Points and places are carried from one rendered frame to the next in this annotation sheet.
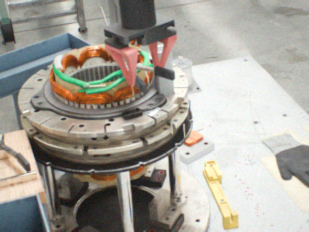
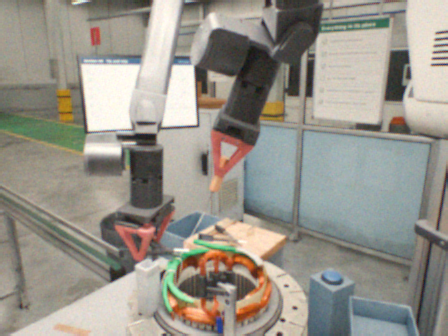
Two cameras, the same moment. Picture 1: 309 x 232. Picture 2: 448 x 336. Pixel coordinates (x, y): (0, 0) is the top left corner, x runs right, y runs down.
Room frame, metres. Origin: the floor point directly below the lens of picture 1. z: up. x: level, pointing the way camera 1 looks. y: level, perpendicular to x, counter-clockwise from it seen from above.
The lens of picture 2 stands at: (1.55, -0.23, 1.49)
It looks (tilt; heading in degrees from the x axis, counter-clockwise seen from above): 15 degrees down; 143
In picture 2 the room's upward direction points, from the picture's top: straight up
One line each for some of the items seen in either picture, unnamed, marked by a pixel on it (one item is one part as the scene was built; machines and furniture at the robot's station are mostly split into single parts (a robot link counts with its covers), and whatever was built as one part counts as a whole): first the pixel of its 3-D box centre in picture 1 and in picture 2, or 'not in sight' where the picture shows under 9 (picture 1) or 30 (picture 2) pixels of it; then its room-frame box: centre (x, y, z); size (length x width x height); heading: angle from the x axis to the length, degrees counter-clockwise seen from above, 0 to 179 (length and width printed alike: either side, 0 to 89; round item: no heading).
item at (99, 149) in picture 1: (114, 146); not in sight; (0.97, 0.07, 1.06); 0.09 x 0.04 x 0.01; 110
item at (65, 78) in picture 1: (67, 73); (227, 249); (1.07, 0.15, 1.15); 0.15 x 0.04 x 0.02; 20
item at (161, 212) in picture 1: (165, 209); not in sight; (1.05, -0.01, 0.85); 0.06 x 0.04 x 0.05; 152
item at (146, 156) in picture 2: not in sight; (143, 159); (1.01, 0.01, 1.34); 0.07 x 0.06 x 0.07; 65
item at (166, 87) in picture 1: (163, 70); (148, 288); (1.08, -0.03, 1.14); 0.03 x 0.03 x 0.09; 20
